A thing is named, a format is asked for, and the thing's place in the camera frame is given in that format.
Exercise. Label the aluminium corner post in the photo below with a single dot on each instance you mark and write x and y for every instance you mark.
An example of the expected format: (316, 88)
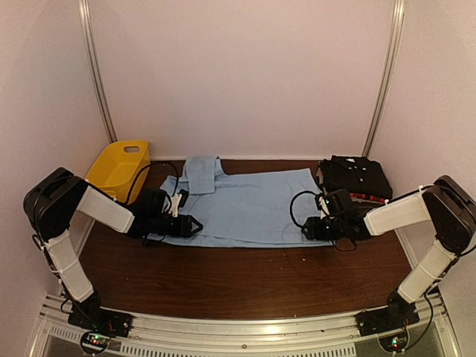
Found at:
(94, 65)
(392, 52)

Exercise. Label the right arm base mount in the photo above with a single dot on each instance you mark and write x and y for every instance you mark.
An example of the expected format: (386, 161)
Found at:
(370, 322)

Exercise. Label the red black plaid folded shirt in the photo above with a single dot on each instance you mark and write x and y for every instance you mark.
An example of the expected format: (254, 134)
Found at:
(361, 197)

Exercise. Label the black folded button shirt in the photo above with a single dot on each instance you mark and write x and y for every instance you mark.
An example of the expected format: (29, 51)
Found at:
(356, 174)

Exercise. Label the aluminium right corner post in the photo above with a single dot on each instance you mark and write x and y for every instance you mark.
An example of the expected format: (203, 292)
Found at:
(392, 52)

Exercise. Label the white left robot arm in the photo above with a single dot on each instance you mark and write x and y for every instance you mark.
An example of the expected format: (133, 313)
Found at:
(51, 205)

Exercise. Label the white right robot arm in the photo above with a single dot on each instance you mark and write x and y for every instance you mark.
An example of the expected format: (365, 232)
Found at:
(443, 212)

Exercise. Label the yellow plastic basket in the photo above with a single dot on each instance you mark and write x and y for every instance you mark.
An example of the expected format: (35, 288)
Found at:
(116, 168)

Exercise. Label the aluminium left corner post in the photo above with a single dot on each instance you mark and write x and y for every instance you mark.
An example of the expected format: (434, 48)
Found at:
(94, 65)

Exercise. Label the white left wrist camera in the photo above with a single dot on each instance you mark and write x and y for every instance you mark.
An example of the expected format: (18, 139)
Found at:
(178, 201)

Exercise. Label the aluminium front rail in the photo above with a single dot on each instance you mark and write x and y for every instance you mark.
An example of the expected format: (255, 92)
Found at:
(155, 335)

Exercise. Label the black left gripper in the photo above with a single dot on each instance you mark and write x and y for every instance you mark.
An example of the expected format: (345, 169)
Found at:
(181, 228)

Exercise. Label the light blue long sleeve shirt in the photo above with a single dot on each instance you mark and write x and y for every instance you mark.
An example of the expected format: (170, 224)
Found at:
(256, 210)

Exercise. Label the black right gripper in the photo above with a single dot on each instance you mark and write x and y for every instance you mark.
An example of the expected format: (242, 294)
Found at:
(314, 232)

